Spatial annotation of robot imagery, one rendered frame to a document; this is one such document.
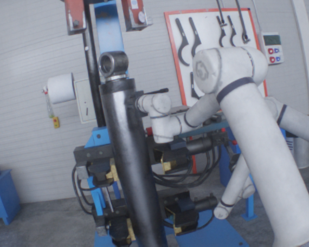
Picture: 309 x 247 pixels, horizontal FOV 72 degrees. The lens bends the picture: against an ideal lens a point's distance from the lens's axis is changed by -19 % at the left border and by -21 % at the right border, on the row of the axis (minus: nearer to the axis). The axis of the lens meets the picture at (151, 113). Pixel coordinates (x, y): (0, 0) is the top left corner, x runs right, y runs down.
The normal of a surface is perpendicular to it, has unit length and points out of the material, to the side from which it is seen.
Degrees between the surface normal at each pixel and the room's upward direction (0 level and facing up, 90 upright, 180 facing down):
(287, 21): 90
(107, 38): 90
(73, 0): 90
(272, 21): 90
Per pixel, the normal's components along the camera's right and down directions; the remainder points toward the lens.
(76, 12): 0.42, 0.04
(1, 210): 0.15, 0.09
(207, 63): -0.91, 0.14
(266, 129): -0.07, -0.40
